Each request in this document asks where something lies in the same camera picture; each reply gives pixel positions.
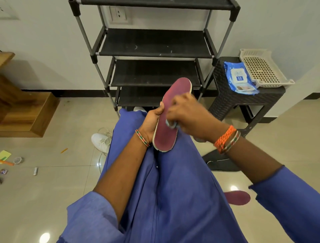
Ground person's right hand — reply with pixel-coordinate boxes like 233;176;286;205
166;93;230;144

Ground person's left hand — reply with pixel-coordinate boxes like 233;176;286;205
138;101;165;145

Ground maroon shoe insole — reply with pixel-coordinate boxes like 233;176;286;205
152;77;193;153
223;190;251;206

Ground person's right forearm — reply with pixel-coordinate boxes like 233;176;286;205
215;131;285;185

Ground person's left forearm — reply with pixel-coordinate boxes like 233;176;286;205
93;132;151;224

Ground black woven plastic stool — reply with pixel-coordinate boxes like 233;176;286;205
208;57;286;139

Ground orange thread wristband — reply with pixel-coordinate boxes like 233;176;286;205
213;125;237;154

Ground black metal shoe rack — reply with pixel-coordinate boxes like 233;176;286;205
68;0;241;118

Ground black shoe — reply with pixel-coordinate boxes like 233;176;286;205
201;150;241;172

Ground blue wet wipes pack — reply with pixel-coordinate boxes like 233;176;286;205
223;61;260;95

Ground blue trousers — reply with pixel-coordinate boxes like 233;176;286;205
98;108;248;243

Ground cream plastic basket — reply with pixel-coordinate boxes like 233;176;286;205
239;49;295;88

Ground wooden furniture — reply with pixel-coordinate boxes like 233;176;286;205
0;52;60;138

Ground blue shirt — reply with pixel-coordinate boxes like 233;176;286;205
56;165;320;243

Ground red green beaded bracelet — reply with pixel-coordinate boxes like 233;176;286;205
221;130;241;154
135;129;151;148

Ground white wall socket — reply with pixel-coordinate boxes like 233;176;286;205
109;6;129;24

